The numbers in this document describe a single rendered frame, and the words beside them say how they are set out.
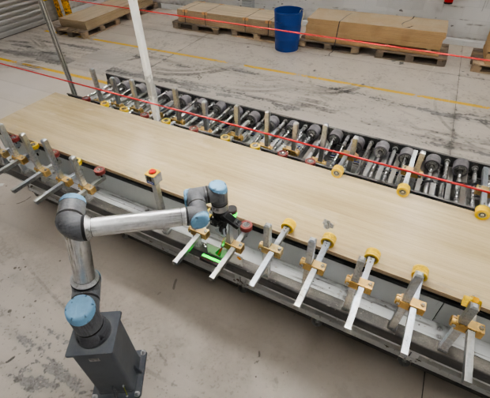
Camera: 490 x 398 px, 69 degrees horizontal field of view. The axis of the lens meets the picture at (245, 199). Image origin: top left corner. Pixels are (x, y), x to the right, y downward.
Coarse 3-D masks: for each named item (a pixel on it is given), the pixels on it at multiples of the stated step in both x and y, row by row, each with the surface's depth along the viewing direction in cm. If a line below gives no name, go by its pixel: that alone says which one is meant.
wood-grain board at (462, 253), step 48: (48, 96) 359; (96, 144) 292; (144, 144) 291; (192, 144) 289; (240, 192) 244; (288, 192) 243; (336, 192) 242; (384, 192) 241; (384, 240) 209; (432, 240) 208; (480, 240) 208; (432, 288) 184; (480, 288) 184
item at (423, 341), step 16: (0, 160) 312; (16, 176) 304; (64, 192) 278; (96, 208) 267; (112, 208) 263; (160, 240) 248; (176, 240) 239; (240, 272) 223; (272, 272) 218; (272, 288) 217; (288, 288) 209; (320, 304) 203; (336, 304) 201; (368, 320) 193; (384, 320) 193; (384, 336) 192; (400, 336) 186; (416, 336) 186; (416, 352) 187; (432, 352) 181; (448, 352) 179; (480, 368) 173
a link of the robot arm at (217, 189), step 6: (216, 180) 178; (210, 186) 174; (216, 186) 174; (222, 186) 174; (210, 192) 174; (216, 192) 173; (222, 192) 174; (210, 198) 175; (216, 198) 175; (222, 198) 177; (216, 204) 179; (222, 204) 179
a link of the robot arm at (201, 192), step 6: (204, 186) 176; (186, 192) 173; (192, 192) 173; (198, 192) 173; (204, 192) 174; (186, 198) 172; (192, 198) 170; (198, 198) 169; (204, 198) 173; (186, 204) 173
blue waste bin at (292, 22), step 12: (276, 12) 644; (288, 12) 679; (300, 12) 639; (276, 24) 661; (288, 24) 647; (300, 24) 660; (276, 36) 676; (288, 36) 662; (276, 48) 691; (288, 48) 677
